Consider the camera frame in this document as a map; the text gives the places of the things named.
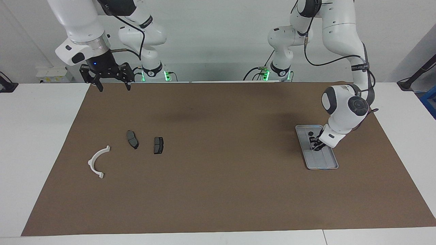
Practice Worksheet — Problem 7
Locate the elongated grey brake pad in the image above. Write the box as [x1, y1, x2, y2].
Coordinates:
[126, 130, 139, 150]

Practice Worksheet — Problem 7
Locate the silver metal tray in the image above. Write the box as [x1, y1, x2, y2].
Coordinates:
[295, 125, 339, 170]

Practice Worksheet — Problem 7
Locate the blue crate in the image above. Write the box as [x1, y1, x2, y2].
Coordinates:
[420, 85, 436, 119]

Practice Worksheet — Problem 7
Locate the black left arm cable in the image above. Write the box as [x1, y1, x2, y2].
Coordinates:
[303, 20, 377, 92]

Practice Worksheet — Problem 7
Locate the white box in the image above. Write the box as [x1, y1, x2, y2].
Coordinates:
[35, 66, 74, 84]

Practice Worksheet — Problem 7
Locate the black angled stand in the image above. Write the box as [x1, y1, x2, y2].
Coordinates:
[397, 54, 436, 92]

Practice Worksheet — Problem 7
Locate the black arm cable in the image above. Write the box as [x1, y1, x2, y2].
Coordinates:
[102, 7, 147, 61]
[303, 20, 377, 92]

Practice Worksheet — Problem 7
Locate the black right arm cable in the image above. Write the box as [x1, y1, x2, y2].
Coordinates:
[102, 7, 147, 61]

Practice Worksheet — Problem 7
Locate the brown table mat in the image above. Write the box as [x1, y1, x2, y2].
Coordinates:
[21, 81, 436, 237]

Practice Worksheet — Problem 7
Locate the black base cable bundle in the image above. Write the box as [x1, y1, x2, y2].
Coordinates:
[243, 51, 275, 81]

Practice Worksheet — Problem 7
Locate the white curved plastic bracket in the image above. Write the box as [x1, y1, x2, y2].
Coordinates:
[88, 145, 111, 179]

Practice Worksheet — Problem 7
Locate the black clamp mount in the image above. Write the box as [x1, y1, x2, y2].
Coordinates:
[0, 71, 18, 93]

